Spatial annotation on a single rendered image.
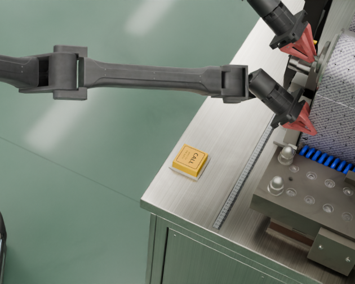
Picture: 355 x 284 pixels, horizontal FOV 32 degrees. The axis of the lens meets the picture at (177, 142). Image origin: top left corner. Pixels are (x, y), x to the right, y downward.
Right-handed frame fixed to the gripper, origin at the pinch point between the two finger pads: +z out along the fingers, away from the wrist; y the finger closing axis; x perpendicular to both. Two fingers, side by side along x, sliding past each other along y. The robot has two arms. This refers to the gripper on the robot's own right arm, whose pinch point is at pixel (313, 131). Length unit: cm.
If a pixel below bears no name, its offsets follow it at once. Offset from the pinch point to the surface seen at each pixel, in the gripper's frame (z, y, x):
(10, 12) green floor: -100, -97, -179
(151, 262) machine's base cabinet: -2, 26, -54
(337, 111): -1.4, 0.3, 9.7
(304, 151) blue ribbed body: 1.8, 3.2, -3.9
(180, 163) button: -16.7, 13.0, -26.9
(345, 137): 5.3, 0.3, 5.5
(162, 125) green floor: -8, -67, -128
